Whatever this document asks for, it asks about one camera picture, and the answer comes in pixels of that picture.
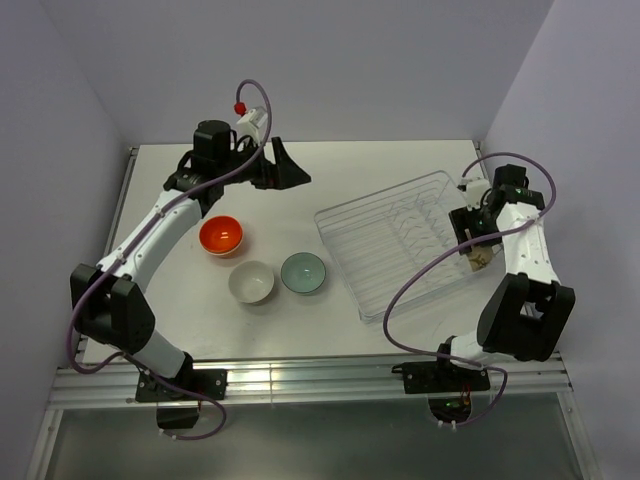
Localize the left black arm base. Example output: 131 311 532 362
134 369 227 431

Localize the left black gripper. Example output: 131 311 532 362
217 137 310 191

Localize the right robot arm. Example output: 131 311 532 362
432 164 576 390

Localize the orange bowl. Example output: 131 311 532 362
198 215 244 257

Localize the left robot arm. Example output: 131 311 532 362
69 120 311 399

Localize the purple cable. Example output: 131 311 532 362
382 152 558 430
64 78 274 441

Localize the pale green bowl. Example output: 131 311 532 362
280 252 326 295

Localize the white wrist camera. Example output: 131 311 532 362
234 102 269 145
458 177 492 211

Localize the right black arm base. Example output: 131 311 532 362
391 350 491 426

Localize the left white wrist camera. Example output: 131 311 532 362
234 102 269 145

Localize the aluminium rail frame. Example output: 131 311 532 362
27 140 602 479

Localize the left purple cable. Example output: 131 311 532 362
64 78 274 441

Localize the cream bowl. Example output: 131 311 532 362
228 260 275 304
466 245 494 272

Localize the clear plastic dish rack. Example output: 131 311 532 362
314 170 466 324

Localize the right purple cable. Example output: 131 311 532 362
382 152 558 430

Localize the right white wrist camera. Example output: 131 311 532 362
458 177 492 211

